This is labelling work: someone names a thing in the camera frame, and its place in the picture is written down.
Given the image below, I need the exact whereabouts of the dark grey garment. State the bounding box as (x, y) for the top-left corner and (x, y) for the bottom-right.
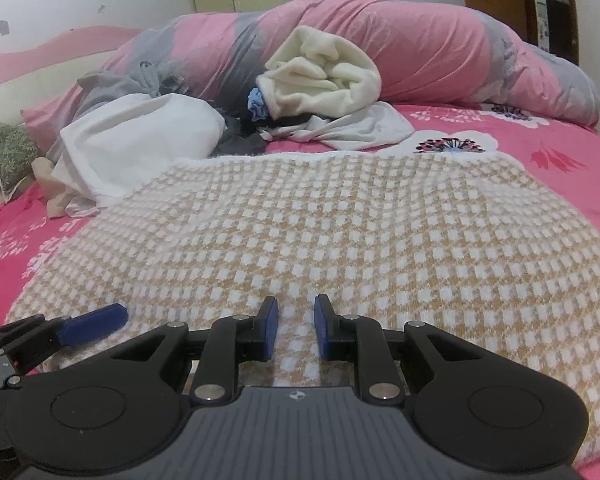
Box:
(214, 110), (315, 157)

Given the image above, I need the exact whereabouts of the thin white cloth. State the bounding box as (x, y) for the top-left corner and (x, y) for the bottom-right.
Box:
(267, 101), (416, 153)

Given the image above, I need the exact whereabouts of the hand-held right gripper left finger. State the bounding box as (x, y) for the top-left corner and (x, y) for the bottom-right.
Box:
(111, 296), (280, 403)

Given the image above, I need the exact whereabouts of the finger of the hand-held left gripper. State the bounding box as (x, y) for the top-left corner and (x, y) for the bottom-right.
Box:
(0, 302), (129, 377)

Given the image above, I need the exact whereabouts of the small black item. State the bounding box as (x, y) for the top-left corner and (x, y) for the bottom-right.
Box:
(159, 74), (190, 97)

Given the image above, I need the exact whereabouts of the blue crumpled cloth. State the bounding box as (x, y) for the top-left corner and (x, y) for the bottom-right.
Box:
(247, 87), (272, 121)

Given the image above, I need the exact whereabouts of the cream fleece garment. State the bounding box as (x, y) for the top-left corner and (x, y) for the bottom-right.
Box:
(256, 25), (382, 121)

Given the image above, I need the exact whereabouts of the pink grey duvet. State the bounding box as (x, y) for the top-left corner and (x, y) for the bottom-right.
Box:
(21, 0), (600, 136)

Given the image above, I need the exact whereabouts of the beige white checked coat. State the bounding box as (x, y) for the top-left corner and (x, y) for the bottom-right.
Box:
(5, 152), (600, 466)

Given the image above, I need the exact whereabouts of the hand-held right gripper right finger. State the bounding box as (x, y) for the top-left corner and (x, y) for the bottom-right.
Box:
(314, 294), (481, 403)

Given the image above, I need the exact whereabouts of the beige garment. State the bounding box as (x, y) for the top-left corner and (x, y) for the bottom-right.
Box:
(32, 157), (101, 218)

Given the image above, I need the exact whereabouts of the white garment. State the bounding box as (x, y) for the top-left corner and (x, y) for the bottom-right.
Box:
(50, 92), (226, 211)

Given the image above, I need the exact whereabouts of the dark wooden door frame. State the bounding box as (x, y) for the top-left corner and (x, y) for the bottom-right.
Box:
(517, 0), (581, 66)

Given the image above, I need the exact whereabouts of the pink white headboard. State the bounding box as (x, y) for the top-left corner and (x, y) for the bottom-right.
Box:
(0, 25), (143, 206)

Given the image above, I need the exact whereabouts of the green floral pillow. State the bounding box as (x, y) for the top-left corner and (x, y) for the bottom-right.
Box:
(0, 119), (46, 206)

